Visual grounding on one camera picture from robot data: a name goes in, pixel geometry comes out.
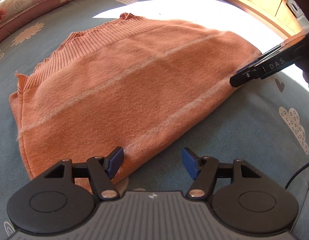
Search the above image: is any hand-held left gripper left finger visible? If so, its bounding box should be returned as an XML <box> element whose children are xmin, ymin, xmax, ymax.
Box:
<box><xmin>46</xmin><ymin>147</ymin><xmax>125</xmax><ymax>201</ymax></box>

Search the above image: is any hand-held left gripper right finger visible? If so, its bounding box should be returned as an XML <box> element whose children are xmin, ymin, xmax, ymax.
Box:
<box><xmin>182</xmin><ymin>147</ymin><xmax>266</xmax><ymax>201</ymax></box>

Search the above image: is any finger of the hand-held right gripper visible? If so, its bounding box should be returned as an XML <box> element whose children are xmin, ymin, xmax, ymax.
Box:
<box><xmin>230</xmin><ymin>66</ymin><xmax>266</xmax><ymax>88</ymax></box>
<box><xmin>237</xmin><ymin>44</ymin><xmax>287</xmax><ymax>74</ymax></box>

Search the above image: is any orange knit sweater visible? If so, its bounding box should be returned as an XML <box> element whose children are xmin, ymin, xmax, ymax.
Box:
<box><xmin>8</xmin><ymin>12</ymin><xmax>263</xmax><ymax>189</ymax></box>

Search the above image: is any wooden headboard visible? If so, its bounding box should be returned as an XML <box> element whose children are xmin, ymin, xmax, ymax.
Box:
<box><xmin>176</xmin><ymin>0</ymin><xmax>305</xmax><ymax>40</ymax></box>

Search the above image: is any black cable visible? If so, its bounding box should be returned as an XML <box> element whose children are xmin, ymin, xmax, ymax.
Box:
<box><xmin>285</xmin><ymin>159</ymin><xmax>309</xmax><ymax>190</ymax></box>

